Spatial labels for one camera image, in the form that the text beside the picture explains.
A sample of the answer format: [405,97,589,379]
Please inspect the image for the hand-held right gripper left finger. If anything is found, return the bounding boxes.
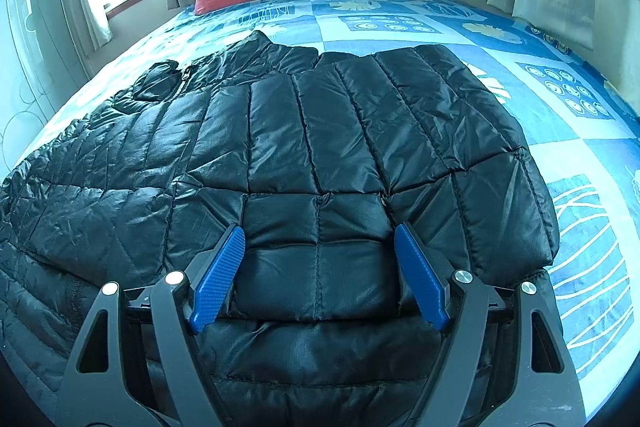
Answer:
[55,225,247,427]

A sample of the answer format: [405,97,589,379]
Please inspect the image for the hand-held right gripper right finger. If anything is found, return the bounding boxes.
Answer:
[394,222,587,427]

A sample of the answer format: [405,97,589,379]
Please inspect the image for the black puffer jacket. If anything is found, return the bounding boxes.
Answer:
[0,30,561,427]

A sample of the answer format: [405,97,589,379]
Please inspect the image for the blue patterned bedsheet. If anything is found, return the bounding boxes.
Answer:
[0,0,640,418]

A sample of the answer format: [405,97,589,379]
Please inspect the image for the glass wardrobe door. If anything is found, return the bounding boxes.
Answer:
[0,0,96,178]

